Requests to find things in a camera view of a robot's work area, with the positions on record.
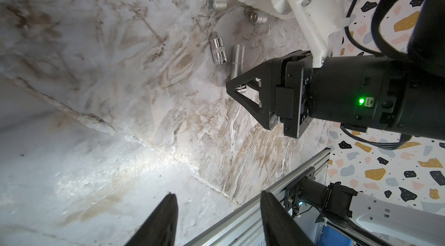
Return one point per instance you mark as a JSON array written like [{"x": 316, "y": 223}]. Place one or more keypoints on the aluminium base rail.
[{"x": 244, "y": 226}]

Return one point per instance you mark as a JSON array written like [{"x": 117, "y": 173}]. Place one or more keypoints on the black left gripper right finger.
[{"x": 279, "y": 227}]

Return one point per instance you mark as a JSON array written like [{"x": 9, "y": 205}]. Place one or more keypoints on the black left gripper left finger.
[{"x": 159, "y": 229}]

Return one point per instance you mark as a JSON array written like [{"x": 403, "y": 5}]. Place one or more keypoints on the long slim chrome socket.
[{"x": 238, "y": 52}]

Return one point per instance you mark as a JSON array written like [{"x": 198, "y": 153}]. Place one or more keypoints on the medium chrome socket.
[{"x": 218, "y": 50}]

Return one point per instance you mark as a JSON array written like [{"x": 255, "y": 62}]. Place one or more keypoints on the chrome socket pair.
[{"x": 257, "y": 17}]

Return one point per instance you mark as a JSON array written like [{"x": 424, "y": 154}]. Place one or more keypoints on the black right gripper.
[{"x": 253, "y": 91}]

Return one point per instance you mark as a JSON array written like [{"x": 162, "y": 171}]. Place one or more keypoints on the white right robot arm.
[{"x": 387, "y": 90}]

